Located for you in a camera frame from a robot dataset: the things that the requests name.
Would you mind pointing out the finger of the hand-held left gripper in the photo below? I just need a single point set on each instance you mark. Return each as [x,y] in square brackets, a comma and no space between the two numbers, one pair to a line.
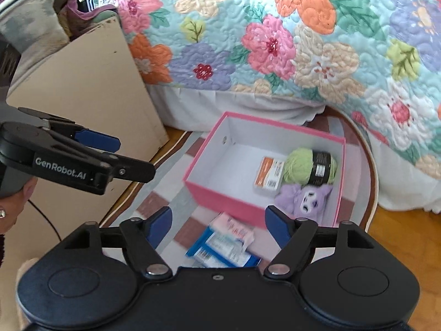
[100,141]
[137,172]

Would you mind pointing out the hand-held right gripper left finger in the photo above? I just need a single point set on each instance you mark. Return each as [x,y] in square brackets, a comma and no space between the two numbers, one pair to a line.
[158,226]

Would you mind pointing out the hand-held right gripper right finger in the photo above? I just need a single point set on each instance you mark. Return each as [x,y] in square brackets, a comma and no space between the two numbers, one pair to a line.
[277,224]

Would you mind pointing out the purple plush toy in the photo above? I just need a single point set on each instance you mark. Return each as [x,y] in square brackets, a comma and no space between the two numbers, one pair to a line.
[293,196]

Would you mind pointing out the pink white tissue pack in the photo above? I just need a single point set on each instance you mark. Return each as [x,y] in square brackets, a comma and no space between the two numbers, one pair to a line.
[231,229]

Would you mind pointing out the cotton swab box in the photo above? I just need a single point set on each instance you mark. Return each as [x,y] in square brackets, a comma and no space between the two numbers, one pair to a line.
[268,176]

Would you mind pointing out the pink cardboard box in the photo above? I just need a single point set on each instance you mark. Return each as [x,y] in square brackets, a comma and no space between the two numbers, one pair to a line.
[227,205]

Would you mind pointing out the green yarn ball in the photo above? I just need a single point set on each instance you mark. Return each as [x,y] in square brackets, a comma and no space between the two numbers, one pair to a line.
[298,165]

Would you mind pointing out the blue wet wipes pack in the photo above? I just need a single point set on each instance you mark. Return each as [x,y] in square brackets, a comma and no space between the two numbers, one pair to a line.
[220,251]

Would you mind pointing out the person's left hand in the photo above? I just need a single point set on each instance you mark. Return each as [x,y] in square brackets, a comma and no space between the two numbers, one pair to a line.
[15,207]

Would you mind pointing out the striped checkered rug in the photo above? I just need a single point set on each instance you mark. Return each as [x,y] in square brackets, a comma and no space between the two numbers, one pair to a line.
[162,203]

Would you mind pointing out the purple cloth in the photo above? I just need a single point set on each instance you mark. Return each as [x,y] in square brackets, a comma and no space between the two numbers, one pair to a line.
[79,10]

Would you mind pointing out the floral quilt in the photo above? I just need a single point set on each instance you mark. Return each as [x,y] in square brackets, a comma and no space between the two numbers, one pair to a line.
[310,41]

